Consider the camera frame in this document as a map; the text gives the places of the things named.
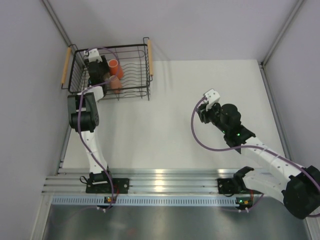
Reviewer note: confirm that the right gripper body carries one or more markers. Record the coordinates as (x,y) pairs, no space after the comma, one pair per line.
(213,115)

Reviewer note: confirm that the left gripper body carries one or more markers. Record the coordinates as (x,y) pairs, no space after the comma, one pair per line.
(103,68)

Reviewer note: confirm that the dark brown mug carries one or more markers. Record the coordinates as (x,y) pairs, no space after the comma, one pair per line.
(107,76)

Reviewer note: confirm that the orange mug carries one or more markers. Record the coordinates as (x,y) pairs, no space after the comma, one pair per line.
(115,68)

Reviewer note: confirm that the pink printed mug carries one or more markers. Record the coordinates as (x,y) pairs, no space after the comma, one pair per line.
(115,84)

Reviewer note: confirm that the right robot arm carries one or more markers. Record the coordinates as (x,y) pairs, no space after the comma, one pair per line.
(295,186)

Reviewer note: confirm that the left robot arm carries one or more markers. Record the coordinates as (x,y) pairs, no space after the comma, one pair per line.
(83,117)

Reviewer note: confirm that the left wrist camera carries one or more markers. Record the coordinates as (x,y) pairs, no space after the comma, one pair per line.
(93,55)

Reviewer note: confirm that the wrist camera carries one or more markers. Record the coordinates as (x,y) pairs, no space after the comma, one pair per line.
(93,55)
(211,97)

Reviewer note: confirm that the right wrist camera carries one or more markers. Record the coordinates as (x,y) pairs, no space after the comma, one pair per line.
(211,97)

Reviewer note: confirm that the left wooden rack handle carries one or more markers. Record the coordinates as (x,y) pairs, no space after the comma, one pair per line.
(65,66)

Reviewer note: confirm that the wooden rack handle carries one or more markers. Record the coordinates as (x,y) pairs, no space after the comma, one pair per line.
(150,57)
(65,66)

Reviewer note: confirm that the black wire dish rack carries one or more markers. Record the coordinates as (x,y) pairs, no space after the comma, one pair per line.
(134,61)

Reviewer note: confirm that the right wooden rack handle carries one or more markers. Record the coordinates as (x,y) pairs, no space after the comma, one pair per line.
(150,57)

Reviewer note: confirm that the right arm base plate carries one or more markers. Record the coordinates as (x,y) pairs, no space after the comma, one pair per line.
(229,187)

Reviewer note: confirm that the left aluminium frame post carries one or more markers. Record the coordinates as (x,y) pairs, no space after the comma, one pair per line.
(57,23)

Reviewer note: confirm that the aluminium frame post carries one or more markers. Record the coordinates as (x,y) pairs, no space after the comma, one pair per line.
(284,28)
(57,23)

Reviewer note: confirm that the aluminium mounting rail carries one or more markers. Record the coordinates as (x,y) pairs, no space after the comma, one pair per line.
(144,182)

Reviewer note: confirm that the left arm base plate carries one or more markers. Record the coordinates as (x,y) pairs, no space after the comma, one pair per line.
(120,186)

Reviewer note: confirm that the perforated cable duct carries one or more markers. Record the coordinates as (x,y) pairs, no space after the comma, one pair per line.
(171,201)

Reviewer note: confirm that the right aluminium frame post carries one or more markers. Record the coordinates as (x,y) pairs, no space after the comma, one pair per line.
(284,28)

